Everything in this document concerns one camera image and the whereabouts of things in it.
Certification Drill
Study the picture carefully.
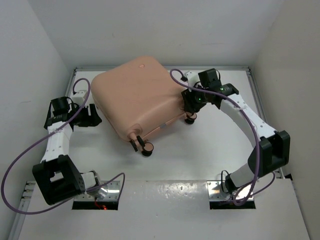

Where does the metal base plate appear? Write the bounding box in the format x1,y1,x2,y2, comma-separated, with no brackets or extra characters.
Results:
72,180,121,211
206,180,256,210

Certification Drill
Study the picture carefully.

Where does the pink hard-shell suitcase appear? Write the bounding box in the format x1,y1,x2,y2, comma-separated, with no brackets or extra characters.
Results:
91,56,197,157

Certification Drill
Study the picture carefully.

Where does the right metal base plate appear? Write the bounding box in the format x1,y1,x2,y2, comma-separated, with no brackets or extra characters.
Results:
206,180,256,210

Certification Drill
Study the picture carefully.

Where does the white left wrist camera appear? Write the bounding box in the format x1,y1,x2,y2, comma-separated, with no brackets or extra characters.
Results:
71,90,88,105

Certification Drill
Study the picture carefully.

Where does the aluminium table edge rail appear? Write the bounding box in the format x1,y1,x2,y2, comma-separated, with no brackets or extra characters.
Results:
70,66,254,80

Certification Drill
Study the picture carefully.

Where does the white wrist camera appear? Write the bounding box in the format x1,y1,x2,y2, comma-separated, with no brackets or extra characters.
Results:
184,71,200,87
71,90,88,105

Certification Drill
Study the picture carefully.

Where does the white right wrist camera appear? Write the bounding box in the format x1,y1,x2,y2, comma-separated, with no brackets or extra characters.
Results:
184,71,200,87

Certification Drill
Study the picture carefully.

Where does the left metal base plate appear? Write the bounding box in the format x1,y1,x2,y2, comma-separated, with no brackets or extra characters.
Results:
72,180,121,211

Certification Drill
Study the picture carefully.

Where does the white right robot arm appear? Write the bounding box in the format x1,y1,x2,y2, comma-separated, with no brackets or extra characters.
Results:
177,68,291,200

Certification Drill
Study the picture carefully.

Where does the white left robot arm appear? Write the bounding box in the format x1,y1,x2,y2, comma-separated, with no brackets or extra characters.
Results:
32,96,102,205

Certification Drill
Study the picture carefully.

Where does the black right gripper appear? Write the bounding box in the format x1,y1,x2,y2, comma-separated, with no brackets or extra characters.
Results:
181,82,209,113

